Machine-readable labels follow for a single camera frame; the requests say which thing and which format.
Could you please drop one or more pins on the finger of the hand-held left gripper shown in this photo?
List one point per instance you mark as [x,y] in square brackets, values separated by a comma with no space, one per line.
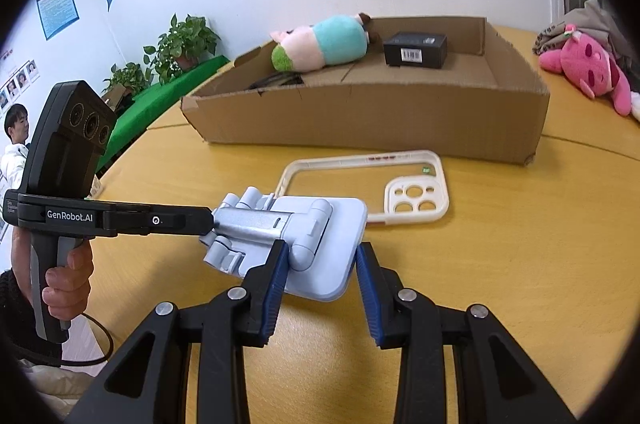
[165,220]

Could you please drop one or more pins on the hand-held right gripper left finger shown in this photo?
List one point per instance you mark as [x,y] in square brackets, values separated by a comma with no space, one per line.
[275,289]

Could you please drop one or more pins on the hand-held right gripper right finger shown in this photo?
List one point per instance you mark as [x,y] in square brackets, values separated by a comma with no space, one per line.
[367,289]

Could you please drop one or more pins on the light blue phone stand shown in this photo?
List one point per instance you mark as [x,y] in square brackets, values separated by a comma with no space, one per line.
[325,249]

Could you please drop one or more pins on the cardboard box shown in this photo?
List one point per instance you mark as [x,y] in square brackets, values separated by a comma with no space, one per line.
[375,119]

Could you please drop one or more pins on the pink pig plush toy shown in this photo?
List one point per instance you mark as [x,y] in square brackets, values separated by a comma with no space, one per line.
[330,39]

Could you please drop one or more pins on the person's left forearm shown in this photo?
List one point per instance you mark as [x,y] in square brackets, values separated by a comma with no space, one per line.
[15,314]

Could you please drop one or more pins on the person's left hand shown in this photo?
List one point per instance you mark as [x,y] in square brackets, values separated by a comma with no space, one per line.
[70,284]

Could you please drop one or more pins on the green turf mat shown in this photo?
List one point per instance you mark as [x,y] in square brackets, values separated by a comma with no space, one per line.
[145,109]

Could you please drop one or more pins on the small potted plant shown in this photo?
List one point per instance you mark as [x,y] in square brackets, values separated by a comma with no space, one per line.
[125,77]

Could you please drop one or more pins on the white clear phone case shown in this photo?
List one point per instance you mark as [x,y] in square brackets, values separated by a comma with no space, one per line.
[440,199]

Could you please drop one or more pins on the large potted plant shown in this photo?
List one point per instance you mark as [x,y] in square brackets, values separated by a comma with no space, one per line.
[185,39]

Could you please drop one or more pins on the white jacket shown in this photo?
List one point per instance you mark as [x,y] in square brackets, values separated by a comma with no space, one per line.
[55,384]

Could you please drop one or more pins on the black product box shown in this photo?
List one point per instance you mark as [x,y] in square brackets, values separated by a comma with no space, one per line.
[415,49]

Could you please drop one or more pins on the hot pink plush toy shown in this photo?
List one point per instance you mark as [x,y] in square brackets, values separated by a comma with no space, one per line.
[590,64]

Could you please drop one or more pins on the beige printed cloth bag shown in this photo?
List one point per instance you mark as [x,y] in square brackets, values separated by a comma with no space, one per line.
[595,17]

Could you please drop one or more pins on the wall portrait photo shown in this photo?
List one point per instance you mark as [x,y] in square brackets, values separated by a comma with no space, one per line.
[22,81]
[10,93]
[33,70]

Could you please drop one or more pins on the blue framed wall notice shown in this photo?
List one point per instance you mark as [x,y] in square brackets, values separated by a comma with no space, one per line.
[57,7]

